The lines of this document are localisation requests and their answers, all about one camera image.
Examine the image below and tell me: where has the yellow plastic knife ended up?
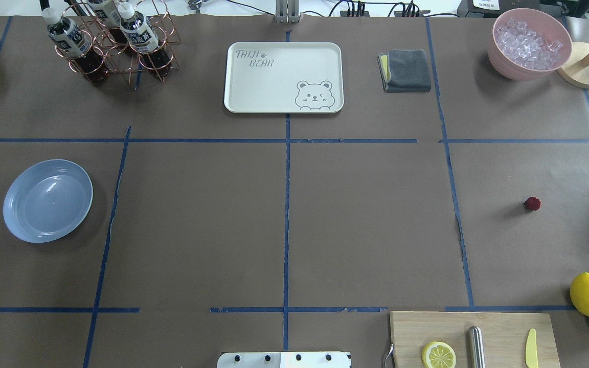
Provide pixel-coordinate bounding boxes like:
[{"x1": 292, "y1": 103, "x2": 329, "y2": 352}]
[{"x1": 525, "y1": 328, "x2": 538, "y2": 368}]

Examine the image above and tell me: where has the tea bottle right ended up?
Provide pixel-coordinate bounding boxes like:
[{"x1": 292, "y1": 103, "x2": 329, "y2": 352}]
[{"x1": 117, "y1": 2, "x2": 172, "y2": 79}]

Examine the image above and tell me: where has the wooden cutting board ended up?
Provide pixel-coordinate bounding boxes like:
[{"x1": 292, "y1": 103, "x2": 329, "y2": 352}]
[{"x1": 389, "y1": 311, "x2": 562, "y2": 368}]

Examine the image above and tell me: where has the tea bottle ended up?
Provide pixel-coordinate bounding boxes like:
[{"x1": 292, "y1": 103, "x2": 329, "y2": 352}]
[
  {"x1": 86, "y1": 1, "x2": 134, "y2": 56},
  {"x1": 117, "y1": 2, "x2": 172, "y2": 79},
  {"x1": 41, "y1": 7, "x2": 108, "y2": 83}
]

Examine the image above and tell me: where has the tea bottle front left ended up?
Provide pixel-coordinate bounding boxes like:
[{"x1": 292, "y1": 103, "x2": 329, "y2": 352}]
[{"x1": 41, "y1": 7, "x2": 108, "y2": 83}]

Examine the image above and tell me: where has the lemon half slice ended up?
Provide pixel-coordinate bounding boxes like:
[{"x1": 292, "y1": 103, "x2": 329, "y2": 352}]
[{"x1": 421, "y1": 341, "x2": 457, "y2": 367}]

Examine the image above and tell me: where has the grey folded cloth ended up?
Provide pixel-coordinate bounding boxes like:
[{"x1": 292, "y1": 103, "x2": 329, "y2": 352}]
[{"x1": 378, "y1": 49, "x2": 432, "y2": 93}]

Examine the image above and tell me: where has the cream bear serving tray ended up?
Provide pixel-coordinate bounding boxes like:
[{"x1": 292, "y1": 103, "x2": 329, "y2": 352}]
[{"x1": 223, "y1": 42, "x2": 344, "y2": 114}]

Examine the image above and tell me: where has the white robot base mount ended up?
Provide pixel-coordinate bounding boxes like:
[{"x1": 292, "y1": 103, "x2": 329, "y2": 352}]
[{"x1": 217, "y1": 351, "x2": 352, "y2": 367}]

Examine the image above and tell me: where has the pink bowl with ice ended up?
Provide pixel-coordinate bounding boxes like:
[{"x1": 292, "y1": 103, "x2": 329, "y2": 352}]
[{"x1": 488, "y1": 8, "x2": 572, "y2": 81}]

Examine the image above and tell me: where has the red strawberry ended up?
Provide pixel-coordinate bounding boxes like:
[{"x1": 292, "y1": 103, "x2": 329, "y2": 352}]
[{"x1": 523, "y1": 196, "x2": 542, "y2": 212}]

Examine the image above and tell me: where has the tea bottle middle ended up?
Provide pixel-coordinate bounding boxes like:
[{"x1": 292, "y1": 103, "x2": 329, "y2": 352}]
[{"x1": 86, "y1": 1, "x2": 134, "y2": 56}]

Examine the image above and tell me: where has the blue round plate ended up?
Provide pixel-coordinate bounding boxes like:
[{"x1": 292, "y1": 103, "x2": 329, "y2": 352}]
[{"x1": 3, "y1": 159, "x2": 94, "y2": 244}]

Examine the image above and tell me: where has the copper wire bottle rack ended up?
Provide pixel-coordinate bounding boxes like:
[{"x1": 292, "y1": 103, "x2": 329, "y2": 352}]
[{"x1": 54, "y1": 1, "x2": 181, "y2": 86}]

